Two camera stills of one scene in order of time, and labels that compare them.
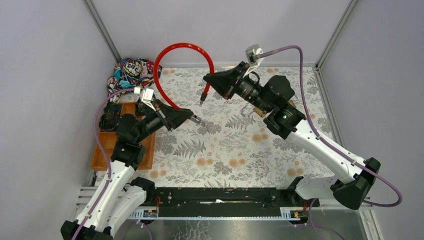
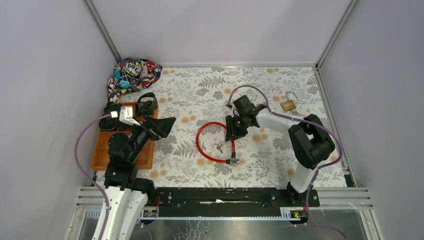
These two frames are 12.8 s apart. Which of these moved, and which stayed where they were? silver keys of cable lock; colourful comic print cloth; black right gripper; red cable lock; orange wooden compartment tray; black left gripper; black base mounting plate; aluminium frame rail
Moved: black left gripper; silver keys of cable lock; red cable lock; black right gripper
Stayed: black base mounting plate; aluminium frame rail; colourful comic print cloth; orange wooden compartment tray
